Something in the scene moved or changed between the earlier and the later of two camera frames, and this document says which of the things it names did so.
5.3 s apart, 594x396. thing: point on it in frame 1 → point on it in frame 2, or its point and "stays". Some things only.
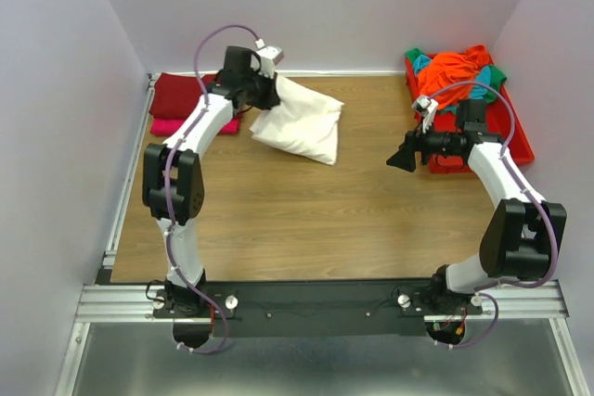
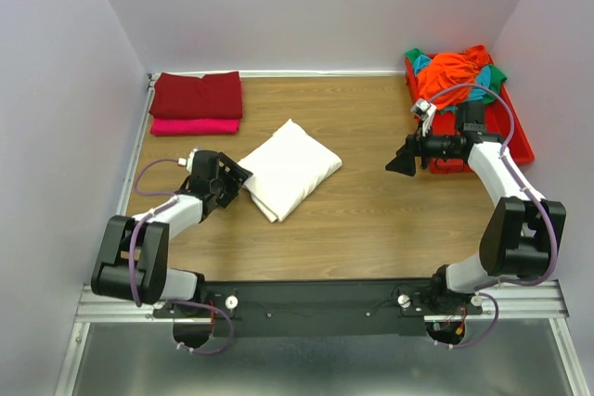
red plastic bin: x=503 y=121 stays
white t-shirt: x=303 y=122 → x=288 y=169
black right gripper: x=405 y=158 stays
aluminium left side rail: x=127 y=182 stays
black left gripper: x=272 y=98 → x=236 y=176
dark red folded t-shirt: x=174 y=95 stays
